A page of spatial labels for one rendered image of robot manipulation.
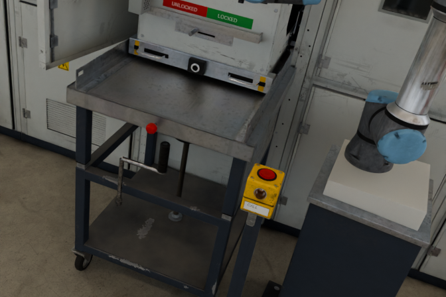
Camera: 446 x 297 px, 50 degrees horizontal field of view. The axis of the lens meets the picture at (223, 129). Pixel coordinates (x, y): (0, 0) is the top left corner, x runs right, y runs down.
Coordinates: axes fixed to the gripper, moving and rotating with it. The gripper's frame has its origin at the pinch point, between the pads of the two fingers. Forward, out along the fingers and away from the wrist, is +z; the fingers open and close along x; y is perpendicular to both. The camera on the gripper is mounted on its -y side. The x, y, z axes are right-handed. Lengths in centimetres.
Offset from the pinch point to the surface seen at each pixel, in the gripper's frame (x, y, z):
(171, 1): -8.5, -21.9, 21.1
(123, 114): -44, -29, -3
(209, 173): -87, 3, 72
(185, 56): -25.9, -14.4, 22.6
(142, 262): -105, -17, 15
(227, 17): -10.0, -2.5, 16.2
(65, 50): -32, -56, 21
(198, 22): -13.3, -11.4, 15.3
